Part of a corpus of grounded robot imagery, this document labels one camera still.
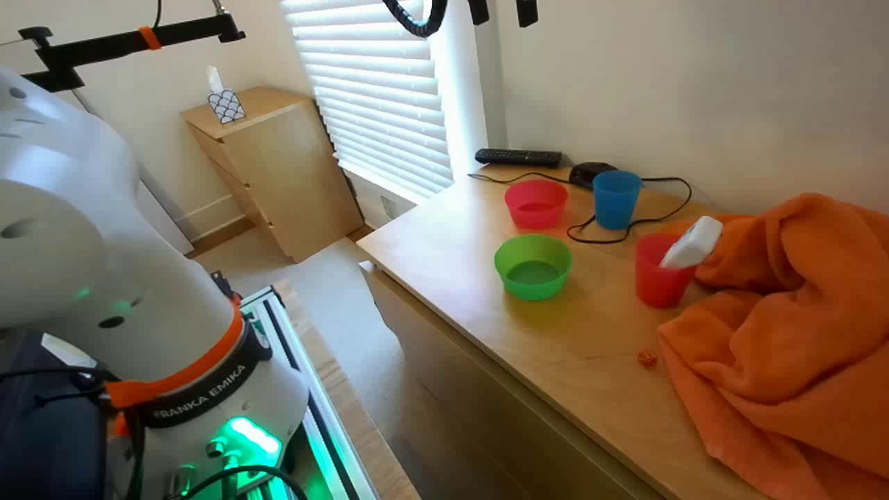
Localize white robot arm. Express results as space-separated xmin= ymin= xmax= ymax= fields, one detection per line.
xmin=0 ymin=73 xmax=308 ymax=500

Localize green plastic bowl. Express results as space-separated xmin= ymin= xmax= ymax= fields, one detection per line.
xmin=495 ymin=233 xmax=573 ymax=302

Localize red plastic bowl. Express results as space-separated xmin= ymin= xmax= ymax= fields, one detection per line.
xmin=505 ymin=181 xmax=566 ymax=231

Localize small red object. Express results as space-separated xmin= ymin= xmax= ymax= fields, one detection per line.
xmin=636 ymin=351 xmax=658 ymax=370

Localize wooden dresser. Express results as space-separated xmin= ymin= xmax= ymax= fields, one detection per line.
xmin=361 ymin=169 xmax=759 ymax=500

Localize black remote control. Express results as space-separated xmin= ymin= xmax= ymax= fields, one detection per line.
xmin=476 ymin=147 xmax=562 ymax=169

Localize black round device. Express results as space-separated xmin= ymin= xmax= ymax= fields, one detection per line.
xmin=570 ymin=161 xmax=611 ymax=190

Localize white window blinds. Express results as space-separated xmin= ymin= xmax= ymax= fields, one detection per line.
xmin=280 ymin=0 xmax=452 ymax=199

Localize blue plastic cup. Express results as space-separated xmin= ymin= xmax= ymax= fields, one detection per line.
xmin=591 ymin=169 xmax=641 ymax=231

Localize wooden side cabinet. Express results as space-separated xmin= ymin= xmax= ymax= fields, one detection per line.
xmin=181 ymin=90 xmax=365 ymax=261

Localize red plastic cup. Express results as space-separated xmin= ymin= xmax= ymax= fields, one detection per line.
xmin=633 ymin=233 xmax=695 ymax=308

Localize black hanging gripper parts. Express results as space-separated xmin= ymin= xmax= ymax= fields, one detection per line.
xmin=381 ymin=0 xmax=541 ymax=42

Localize patterned tissue box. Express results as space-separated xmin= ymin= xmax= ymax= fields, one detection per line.
xmin=205 ymin=67 xmax=245 ymax=126

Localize orange towel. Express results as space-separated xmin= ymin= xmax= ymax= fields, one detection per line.
xmin=658 ymin=195 xmax=889 ymax=500

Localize black cable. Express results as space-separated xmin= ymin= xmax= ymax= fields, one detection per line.
xmin=469 ymin=169 xmax=695 ymax=248

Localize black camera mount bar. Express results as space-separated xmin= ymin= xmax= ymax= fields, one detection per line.
xmin=20 ymin=15 xmax=245 ymax=92

